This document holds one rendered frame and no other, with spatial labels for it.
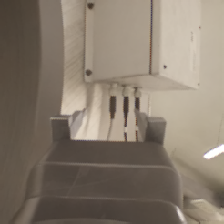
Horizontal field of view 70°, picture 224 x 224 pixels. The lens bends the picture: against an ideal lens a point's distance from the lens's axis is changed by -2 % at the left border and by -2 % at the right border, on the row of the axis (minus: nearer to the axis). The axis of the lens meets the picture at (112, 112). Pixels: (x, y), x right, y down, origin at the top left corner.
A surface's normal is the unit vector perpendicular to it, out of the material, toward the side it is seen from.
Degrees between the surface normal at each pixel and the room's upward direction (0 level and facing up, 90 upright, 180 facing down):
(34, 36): 142
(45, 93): 90
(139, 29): 138
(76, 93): 90
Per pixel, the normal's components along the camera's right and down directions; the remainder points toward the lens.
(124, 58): -0.66, 0.00
